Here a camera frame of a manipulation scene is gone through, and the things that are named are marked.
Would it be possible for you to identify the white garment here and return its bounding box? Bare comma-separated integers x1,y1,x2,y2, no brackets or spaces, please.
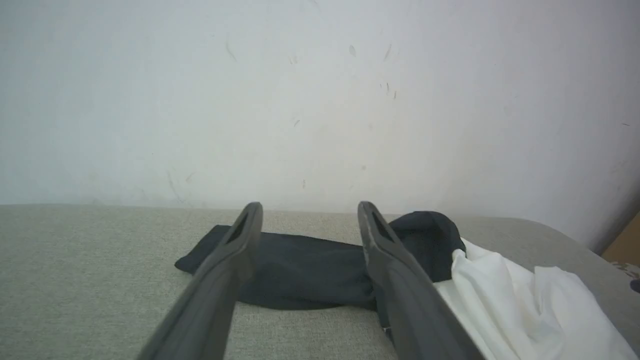
385,237,638,360

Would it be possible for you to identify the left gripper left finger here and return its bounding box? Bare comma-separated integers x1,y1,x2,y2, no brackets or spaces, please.
137,201,264,360

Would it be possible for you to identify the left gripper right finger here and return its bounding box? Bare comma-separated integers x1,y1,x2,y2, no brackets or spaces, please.
357,201,486,360

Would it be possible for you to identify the black garment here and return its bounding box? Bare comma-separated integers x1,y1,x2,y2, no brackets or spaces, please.
175,211,467,328

